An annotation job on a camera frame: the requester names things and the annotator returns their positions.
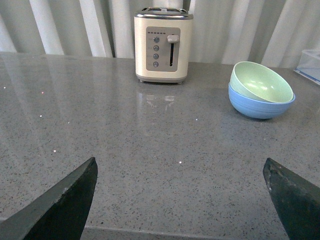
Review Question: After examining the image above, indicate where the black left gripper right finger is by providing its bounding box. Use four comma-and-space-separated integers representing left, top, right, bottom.
263, 158, 320, 240

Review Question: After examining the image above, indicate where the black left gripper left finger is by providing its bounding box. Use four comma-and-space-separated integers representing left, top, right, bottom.
0, 157, 98, 240

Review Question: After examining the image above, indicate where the blue bowl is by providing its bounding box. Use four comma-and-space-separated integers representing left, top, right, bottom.
228, 83, 296, 120

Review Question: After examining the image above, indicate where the green bowl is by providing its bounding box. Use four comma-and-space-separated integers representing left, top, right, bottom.
230, 61, 294, 103

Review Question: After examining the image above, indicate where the clear plastic food container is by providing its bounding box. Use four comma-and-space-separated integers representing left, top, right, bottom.
294, 49, 320, 85

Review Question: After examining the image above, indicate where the cream toaster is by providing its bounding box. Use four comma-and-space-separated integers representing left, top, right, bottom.
134, 7, 194, 84

